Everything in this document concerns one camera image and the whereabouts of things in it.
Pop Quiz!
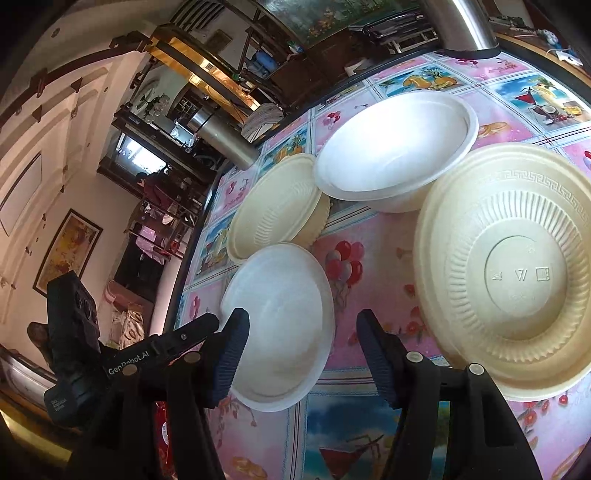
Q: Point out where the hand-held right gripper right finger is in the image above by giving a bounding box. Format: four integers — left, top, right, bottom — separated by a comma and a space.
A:
355, 308, 543, 480

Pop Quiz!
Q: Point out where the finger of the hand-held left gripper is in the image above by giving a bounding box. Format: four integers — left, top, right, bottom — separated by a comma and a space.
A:
157, 314, 220, 363

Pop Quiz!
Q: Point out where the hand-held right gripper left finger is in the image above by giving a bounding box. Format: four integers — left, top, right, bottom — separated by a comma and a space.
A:
69, 308, 252, 480

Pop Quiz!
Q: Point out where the small white foam bowl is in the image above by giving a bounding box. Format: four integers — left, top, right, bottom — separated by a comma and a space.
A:
219, 242, 335, 412

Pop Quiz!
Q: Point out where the large cream ribbed bowl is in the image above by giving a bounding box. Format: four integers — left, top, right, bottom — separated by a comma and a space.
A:
413, 143, 591, 402

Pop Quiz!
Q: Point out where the small cream ribbed bowl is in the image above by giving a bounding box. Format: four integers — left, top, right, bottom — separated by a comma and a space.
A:
226, 152, 331, 265

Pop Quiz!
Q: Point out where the large white foam bowl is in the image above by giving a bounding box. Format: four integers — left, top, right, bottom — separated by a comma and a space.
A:
313, 90, 479, 214

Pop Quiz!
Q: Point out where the printed sofa cloth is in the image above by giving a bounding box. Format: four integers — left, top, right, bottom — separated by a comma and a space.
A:
107, 281, 146, 349

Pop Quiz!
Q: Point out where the printed plastic tablecloth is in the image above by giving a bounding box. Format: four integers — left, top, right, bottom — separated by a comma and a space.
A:
178, 46, 591, 480

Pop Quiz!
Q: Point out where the red packet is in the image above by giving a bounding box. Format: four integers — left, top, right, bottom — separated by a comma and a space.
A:
154, 401, 179, 480

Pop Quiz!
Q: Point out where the wooden chair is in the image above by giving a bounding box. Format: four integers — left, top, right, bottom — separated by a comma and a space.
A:
134, 203, 195, 265

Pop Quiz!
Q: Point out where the small steel thermos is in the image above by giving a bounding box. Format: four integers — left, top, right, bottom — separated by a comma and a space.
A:
186, 106, 259, 171

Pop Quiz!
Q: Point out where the dark wooden display cabinet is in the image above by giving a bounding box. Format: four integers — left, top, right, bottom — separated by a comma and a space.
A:
112, 78, 195, 154

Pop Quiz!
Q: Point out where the striped round cushion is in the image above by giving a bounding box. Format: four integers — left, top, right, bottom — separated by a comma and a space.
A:
241, 103, 283, 140

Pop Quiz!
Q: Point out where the gold pillar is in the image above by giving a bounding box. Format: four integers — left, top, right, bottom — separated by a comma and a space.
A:
151, 37, 262, 112

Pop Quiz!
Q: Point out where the large steel thermos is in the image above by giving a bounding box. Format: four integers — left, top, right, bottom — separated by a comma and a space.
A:
418, 0, 500, 59

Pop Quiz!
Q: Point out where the wooden sideboard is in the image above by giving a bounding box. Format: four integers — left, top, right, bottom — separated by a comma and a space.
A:
498, 13, 591, 72

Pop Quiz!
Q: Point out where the white plastic bag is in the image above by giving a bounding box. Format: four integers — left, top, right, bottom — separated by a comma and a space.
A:
555, 45, 583, 66

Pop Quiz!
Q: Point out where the framed wall painting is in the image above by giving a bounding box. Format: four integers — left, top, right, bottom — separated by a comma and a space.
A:
31, 209, 103, 297

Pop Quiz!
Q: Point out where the dark metal frame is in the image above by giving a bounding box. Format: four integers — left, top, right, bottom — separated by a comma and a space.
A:
361, 13, 438, 45

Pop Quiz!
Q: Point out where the large floral wall mural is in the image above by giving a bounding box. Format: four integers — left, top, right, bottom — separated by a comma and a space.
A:
256, 0, 419, 47

